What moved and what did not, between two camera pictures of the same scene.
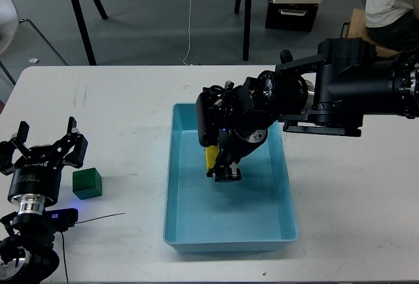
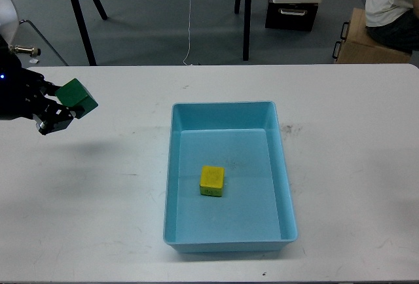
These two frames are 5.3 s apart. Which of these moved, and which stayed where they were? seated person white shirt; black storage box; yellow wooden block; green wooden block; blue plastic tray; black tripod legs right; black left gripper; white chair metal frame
Moved: black left gripper; yellow wooden block; green wooden block
Stayed: blue plastic tray; black tripod legs right; seated person white shirt; black storage box; white chair metal frame
